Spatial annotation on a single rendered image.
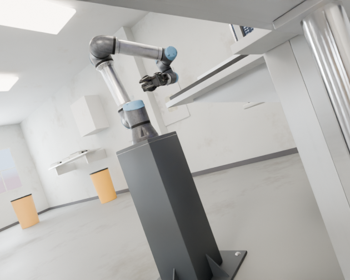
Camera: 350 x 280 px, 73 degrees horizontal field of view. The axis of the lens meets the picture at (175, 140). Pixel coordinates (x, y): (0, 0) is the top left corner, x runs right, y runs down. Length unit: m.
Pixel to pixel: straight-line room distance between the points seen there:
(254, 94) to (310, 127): 0.22
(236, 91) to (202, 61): 3.30
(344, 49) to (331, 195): 0.38
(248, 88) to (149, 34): 4.07
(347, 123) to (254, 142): 3.48
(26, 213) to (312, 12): 6.74
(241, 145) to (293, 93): 3.31
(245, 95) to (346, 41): 0.45
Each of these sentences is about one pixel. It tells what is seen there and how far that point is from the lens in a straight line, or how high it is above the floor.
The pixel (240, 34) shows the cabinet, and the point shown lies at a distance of 1.86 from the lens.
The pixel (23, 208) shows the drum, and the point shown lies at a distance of 6.84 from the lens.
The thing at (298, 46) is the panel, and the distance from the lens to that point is 0.62.
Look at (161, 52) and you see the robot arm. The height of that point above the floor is 1.24.
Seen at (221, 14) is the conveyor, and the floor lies 0.84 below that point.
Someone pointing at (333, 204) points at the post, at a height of 0.47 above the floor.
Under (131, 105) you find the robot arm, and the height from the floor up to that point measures 0.99.
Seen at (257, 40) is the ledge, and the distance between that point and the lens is 0.51.
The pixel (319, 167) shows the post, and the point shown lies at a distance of 0.65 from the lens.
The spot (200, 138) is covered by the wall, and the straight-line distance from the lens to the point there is 4.18.
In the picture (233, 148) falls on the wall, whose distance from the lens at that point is 3.97.
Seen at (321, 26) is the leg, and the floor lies 0.81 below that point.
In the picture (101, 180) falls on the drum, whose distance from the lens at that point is 5.35.
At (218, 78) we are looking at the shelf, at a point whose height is 0.86.
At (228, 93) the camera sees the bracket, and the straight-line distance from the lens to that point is 0.81.
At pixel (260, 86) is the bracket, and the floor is 0.80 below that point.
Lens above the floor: 0.73
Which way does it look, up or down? level
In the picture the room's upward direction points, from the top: 20 degrees counter-clockwise
